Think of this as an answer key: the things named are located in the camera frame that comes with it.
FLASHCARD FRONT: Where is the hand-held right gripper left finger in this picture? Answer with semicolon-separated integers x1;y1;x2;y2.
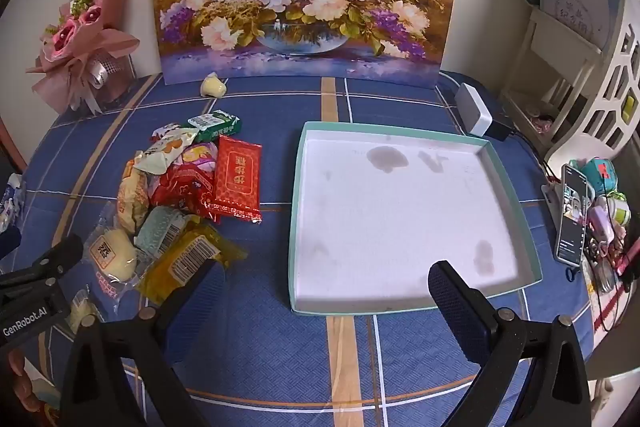
59;257;227;427

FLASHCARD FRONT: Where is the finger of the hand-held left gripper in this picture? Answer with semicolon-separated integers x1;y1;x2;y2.
0;234;84;296

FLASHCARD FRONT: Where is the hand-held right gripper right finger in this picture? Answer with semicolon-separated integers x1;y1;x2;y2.
427;260;593;427

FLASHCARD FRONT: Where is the yellow snack packet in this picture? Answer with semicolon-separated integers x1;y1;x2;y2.
137;214;249;305

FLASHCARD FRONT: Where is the clear steamed cake packet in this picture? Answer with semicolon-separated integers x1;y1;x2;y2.
87;217;143;313

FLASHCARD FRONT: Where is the pale green snack packet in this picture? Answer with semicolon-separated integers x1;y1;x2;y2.
135;206;190;260

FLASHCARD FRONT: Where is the orange bread packet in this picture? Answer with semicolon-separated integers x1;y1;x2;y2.
116;159;151;235

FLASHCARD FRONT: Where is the teal rimmed white box tray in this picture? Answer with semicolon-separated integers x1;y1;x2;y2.
289;121;543;318

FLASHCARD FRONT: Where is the long red cake packet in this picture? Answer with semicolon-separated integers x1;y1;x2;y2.
207;135;263;224

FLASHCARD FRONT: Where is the pink purple snack packet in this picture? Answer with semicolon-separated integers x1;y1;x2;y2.
177;142;220;178

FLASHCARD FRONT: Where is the white orange fruit packet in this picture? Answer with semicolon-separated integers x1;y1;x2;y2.
132;129;200;175

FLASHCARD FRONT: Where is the red white snack packet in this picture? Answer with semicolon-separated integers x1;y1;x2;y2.
151;122;182;142

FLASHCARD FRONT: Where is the green biscuit packet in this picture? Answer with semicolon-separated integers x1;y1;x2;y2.
188;109;243;144

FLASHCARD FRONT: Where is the yellow pudding cup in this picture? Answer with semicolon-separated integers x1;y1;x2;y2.
200;72;227;98

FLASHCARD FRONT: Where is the person's left hand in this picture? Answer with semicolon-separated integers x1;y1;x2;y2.
7;349;49;413

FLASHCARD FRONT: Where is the small clear snack packet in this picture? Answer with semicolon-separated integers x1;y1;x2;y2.
67;289;106;333

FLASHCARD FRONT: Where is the white blue packet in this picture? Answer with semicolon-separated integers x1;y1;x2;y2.
0;174;26;233

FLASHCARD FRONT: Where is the blue plaid tablecloth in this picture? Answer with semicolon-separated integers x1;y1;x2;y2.
0;69;601;427

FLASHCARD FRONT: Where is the smartphone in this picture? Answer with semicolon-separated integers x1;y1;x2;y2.
555;164;590;267

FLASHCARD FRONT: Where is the pink plastic toy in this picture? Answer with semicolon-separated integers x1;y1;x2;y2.
587;202;626;250

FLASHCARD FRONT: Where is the black power adapter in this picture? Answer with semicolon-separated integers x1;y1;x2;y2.
484;113;516;142

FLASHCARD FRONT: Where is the green white cup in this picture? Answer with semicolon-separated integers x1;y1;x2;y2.
607;192;632;226

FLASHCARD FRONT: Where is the white plastic box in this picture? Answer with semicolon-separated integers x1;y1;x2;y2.
454;83;493;138

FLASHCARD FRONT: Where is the teal toy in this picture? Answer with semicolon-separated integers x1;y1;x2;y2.
580;157;617;195

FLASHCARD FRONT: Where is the pink flower bouquet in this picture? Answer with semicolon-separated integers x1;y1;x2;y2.
27;0;142;115

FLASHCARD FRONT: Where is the white wooden shelf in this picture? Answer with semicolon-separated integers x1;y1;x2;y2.
500;0;640;162

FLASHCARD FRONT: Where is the white printed card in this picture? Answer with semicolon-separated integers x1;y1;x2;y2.
542;0;621;45

